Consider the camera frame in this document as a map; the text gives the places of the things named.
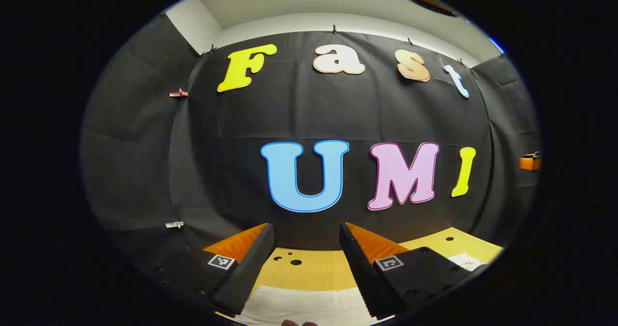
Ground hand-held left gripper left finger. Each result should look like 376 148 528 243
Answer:
140 222 276 318

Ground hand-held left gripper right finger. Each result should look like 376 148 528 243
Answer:
339 222 489 320

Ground white jeans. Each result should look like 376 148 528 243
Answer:
232 253 486 326

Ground black backdrop cloth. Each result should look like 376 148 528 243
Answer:
81 11 542 288

